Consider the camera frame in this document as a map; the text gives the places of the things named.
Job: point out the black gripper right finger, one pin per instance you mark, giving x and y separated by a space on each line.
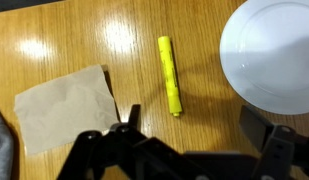
281 147

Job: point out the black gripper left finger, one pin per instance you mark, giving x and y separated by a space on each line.
139 157

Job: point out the yellow highlighter marker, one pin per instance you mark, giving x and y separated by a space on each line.
167 61

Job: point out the brown napkin right of cup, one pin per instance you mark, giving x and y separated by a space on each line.
54 113

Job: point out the white plate near edge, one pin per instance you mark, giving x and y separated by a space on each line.
264 52

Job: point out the grey sweatshirt cloth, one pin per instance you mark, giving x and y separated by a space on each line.
6 150

